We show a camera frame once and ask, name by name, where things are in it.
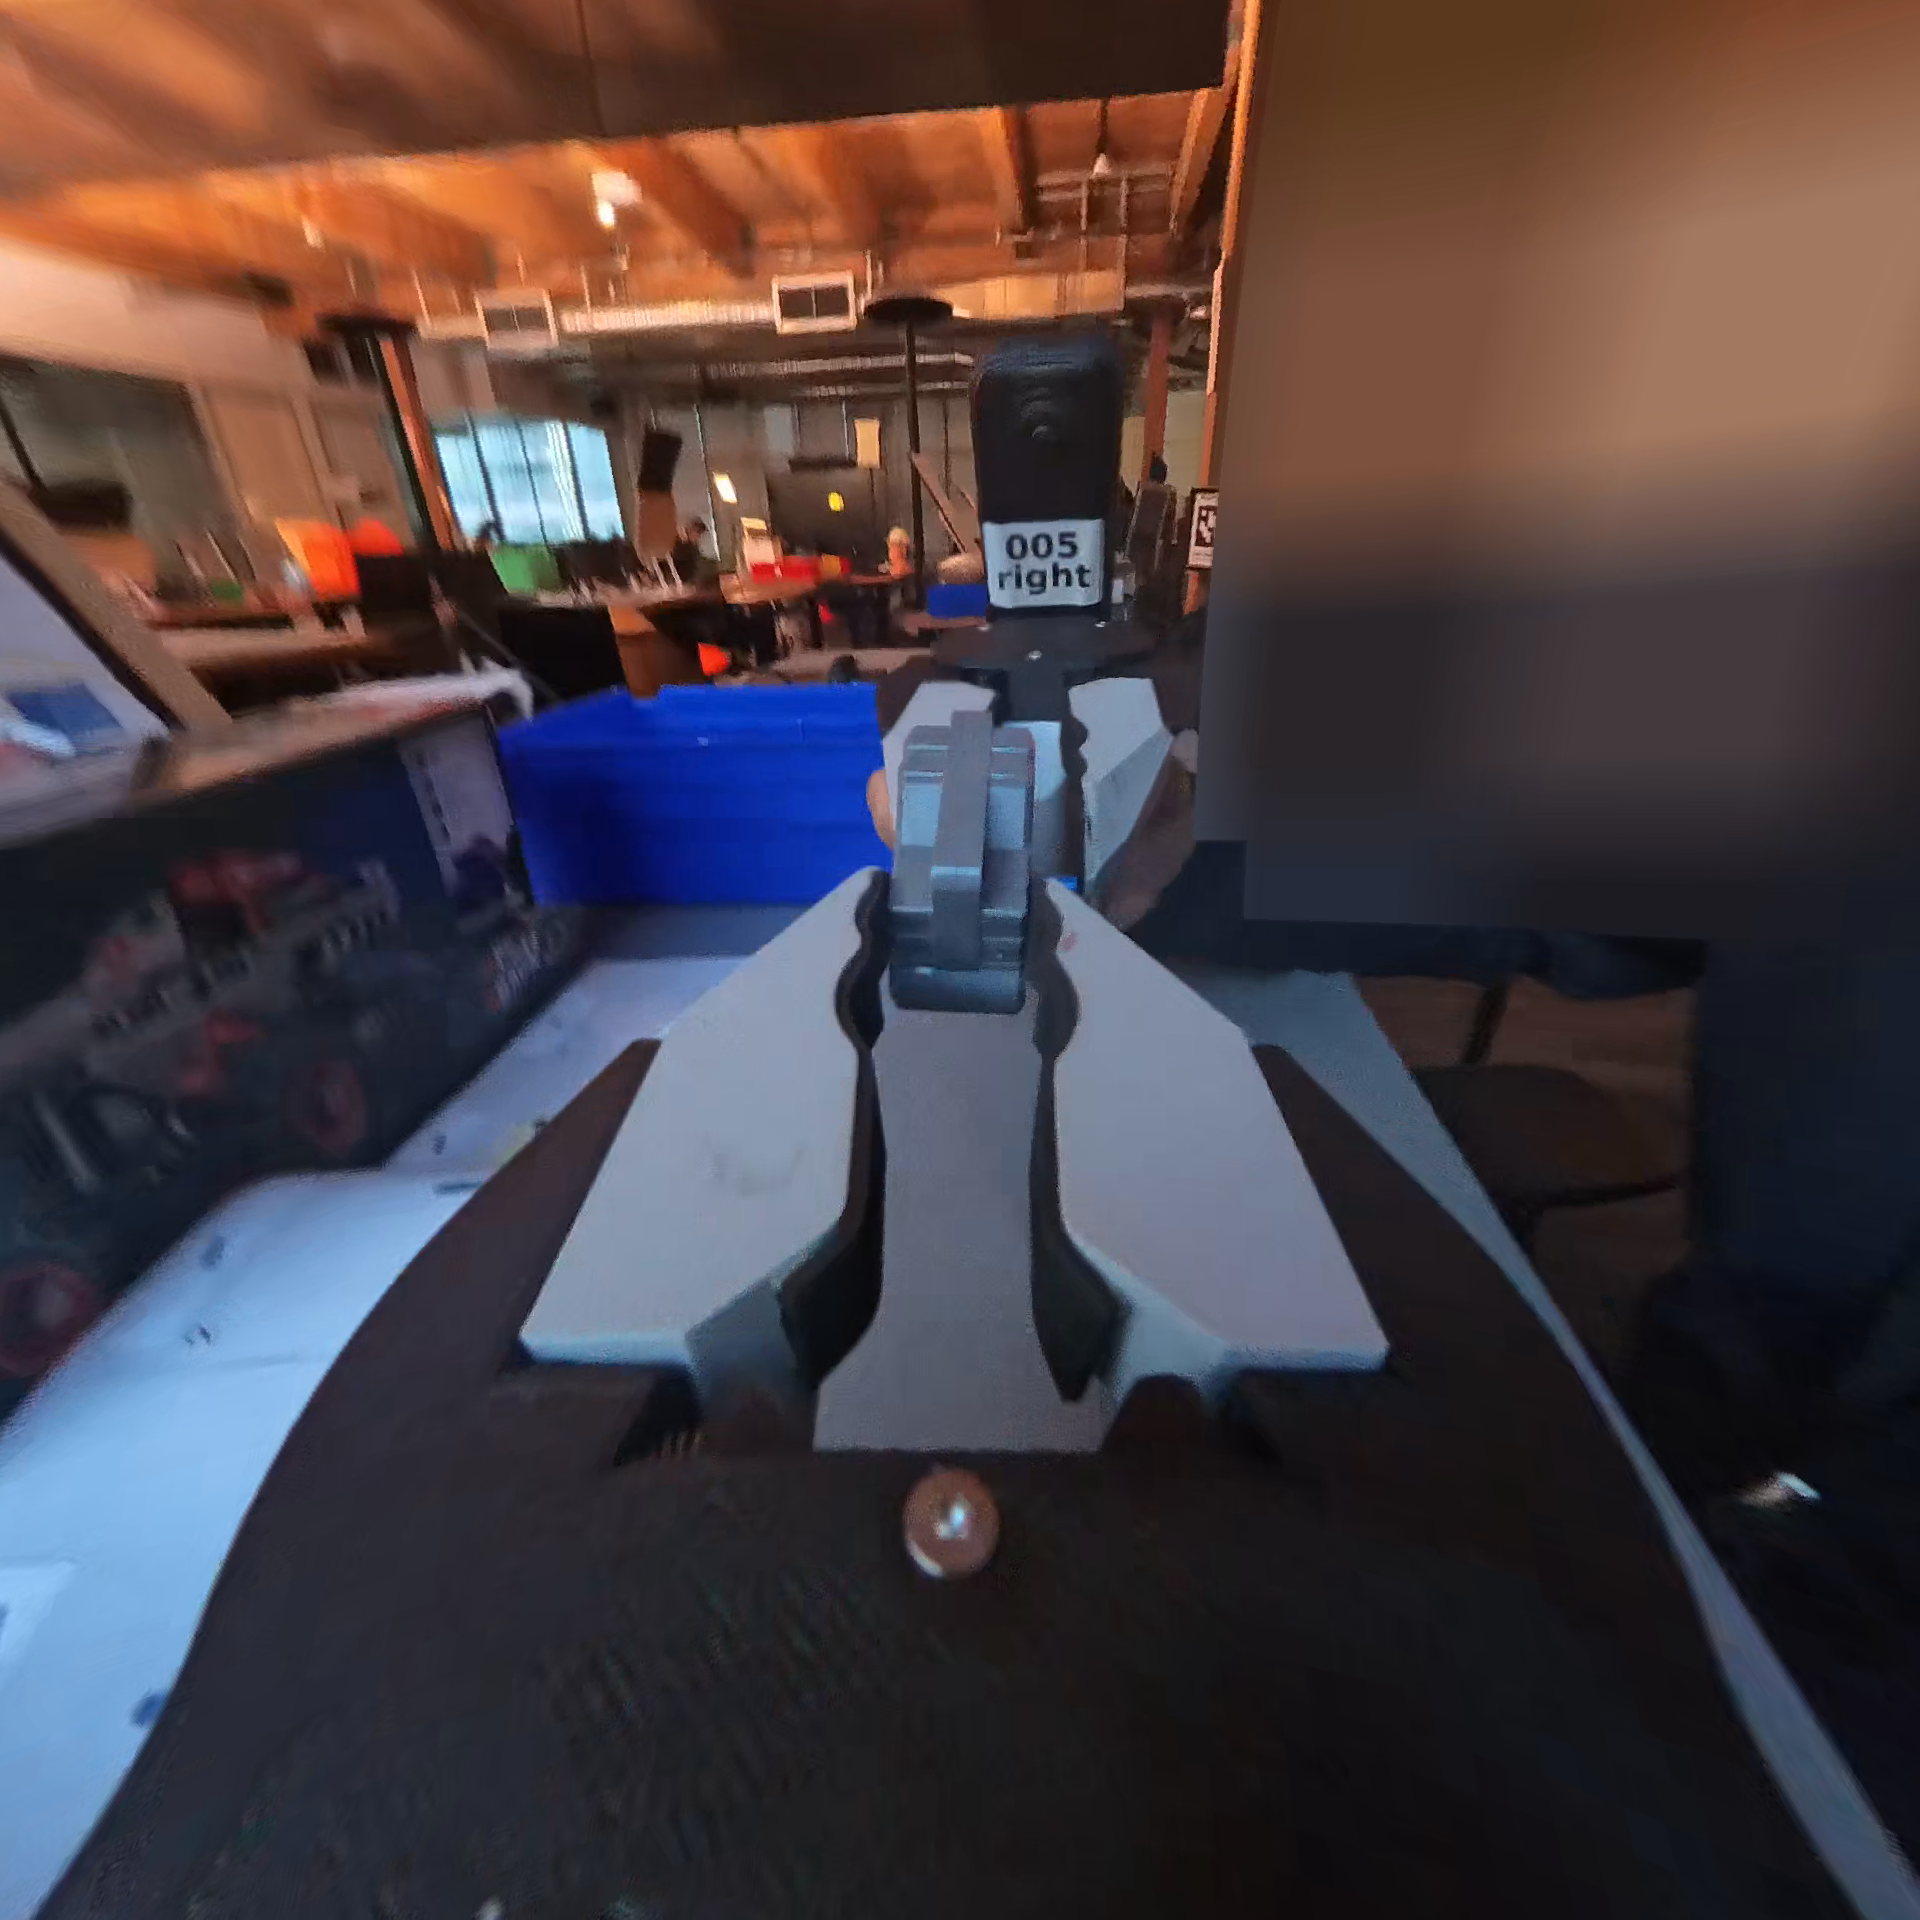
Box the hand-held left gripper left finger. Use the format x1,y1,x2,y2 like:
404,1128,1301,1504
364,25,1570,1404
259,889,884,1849
517,866,888,1389

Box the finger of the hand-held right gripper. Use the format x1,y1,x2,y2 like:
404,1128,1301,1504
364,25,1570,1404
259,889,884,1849
1067,675,1205,889
874,679,1003,784

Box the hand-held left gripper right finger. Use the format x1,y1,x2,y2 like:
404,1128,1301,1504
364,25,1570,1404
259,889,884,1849
1023,877,1395,1404

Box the grey lego motor block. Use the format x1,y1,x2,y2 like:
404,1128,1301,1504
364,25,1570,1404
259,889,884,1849
884,708,1040,1016

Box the dark lego set box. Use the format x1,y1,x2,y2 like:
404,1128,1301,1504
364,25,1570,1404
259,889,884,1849
0,697,594,1383

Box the person's right hand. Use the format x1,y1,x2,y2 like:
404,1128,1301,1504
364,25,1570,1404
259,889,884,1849
1100,739,1205,935

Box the black pole lamp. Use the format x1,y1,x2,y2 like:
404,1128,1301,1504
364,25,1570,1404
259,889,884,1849
861,293,952,601

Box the blue plastic bin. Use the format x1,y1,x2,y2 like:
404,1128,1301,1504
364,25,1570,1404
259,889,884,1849
495,681,1086,911

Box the bright window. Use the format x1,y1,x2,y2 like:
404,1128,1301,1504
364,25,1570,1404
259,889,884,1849
432,417,623,549

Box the white instruction booklet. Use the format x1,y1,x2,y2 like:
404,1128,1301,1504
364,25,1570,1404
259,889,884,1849
0,952,752,1914

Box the person's dark blue clothing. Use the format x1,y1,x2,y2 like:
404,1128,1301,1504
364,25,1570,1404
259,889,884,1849
1696,938,1920,1353

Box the orange storage bins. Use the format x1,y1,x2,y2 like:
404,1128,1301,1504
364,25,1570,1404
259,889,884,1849
277,516,414,601

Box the tilted grey monitor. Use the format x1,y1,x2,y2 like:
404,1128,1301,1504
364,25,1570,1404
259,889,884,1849
0,480,234,783

